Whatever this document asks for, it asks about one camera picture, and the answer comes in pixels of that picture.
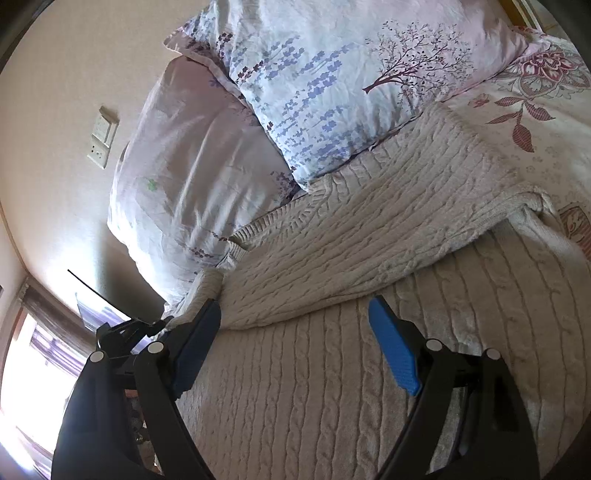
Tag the white wall switch plate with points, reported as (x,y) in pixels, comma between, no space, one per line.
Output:
(102,136)

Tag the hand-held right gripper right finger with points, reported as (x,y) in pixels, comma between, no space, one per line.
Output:
(395,344)

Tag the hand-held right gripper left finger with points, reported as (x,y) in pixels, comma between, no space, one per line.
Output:
(196,344)

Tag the floral tree print pillow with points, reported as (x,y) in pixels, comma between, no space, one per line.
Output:
(332,74)

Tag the pale lilac pillow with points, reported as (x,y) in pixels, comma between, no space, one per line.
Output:
(194,170)

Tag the window curtain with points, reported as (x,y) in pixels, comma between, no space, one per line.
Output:
(37,332)

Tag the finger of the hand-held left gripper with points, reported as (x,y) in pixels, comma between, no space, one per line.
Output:
(127,334)

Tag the red floral bed sheet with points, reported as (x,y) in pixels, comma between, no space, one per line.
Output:
(538,92)

